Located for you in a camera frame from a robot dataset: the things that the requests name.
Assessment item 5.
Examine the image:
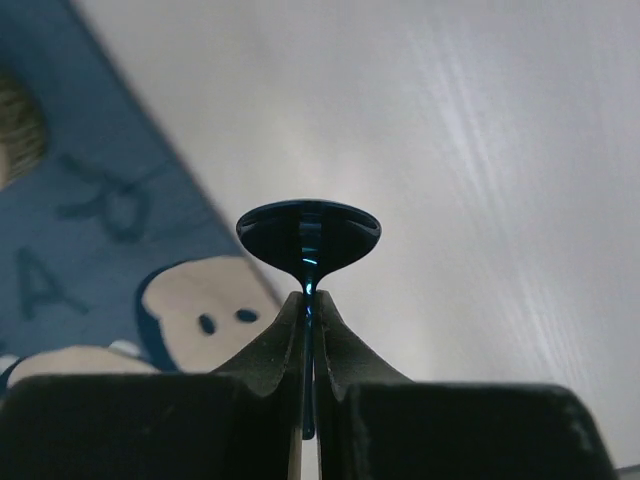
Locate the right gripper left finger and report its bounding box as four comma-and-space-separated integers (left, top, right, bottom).
214, 292, 304, 479

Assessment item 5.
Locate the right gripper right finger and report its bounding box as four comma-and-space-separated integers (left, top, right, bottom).
313, 290, 413, 479

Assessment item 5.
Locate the blue spoon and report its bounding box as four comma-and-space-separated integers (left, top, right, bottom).
236, 199, 382, 440

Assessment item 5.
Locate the blue cartoon placemat cloth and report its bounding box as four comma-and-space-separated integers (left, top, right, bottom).
1, 1, 280, 389

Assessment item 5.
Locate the small grey cup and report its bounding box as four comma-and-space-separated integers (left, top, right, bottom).
1, 71, 48, 189

